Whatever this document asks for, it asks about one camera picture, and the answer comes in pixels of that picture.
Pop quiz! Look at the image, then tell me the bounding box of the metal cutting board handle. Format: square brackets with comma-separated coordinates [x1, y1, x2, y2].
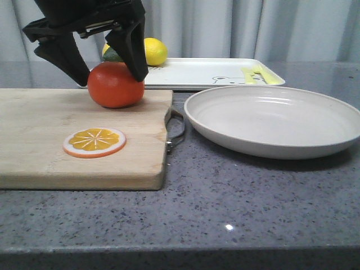
[165, 107, 186, 153]

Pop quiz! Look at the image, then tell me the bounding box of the orange slice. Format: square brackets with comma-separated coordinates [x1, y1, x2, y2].
[62, 127, 127, 159]

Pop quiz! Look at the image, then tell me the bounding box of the grey curtain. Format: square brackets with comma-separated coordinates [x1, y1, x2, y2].
[0, 0, 360, 63]

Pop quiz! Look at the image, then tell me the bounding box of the wooden cutting board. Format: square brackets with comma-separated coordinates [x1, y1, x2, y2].
[1, 88, 173, 190]

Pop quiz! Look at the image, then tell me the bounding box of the yellow lemon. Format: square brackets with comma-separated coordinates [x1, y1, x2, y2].
[102, 43, 110, 55]
[144, 37, 168, 66]

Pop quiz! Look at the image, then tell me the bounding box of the white rectangular tray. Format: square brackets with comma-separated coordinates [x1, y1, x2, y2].
[78, 57, 286, 91]

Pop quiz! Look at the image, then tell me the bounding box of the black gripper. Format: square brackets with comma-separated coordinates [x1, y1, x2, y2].
[23, 1, 149, 87]

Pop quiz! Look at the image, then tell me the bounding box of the yellow plastic fork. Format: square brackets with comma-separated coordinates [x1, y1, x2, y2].
[251, 65, 282, 85]

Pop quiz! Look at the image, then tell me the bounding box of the yellow lemon left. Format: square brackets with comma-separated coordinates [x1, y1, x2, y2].
[102, 43, 110, 55]

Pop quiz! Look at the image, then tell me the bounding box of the cream round plate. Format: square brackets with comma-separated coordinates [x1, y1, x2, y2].
[184, 85, 359, 160]

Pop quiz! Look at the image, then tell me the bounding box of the green lime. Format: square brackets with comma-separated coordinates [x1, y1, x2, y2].
[102, 47, 124, 62]

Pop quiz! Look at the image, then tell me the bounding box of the yellow plastic knife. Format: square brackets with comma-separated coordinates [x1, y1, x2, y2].
[241, 67, 257, 84]

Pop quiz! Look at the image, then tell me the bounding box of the yellow lemon right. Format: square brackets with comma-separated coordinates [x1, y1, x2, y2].
[144, 37, 168, 66]

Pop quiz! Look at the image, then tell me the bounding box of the whole orange fruit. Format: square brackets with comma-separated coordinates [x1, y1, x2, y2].
[87, 61, 145, 109]

